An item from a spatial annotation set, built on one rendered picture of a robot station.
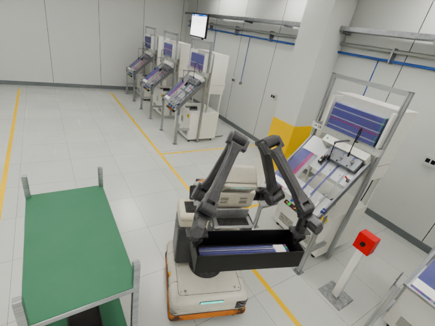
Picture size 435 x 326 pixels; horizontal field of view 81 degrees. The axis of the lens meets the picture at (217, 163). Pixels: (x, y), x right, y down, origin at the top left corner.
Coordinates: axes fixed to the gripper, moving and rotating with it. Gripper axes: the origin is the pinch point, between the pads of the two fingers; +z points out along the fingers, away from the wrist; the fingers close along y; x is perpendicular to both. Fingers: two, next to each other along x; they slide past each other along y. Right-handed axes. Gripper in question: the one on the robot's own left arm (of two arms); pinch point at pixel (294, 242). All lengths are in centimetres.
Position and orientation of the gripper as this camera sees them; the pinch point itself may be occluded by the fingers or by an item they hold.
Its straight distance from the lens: 153.8
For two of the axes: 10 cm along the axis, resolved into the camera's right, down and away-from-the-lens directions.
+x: -2.1, -4.7, 8.6
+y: 9.6, 0.4, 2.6
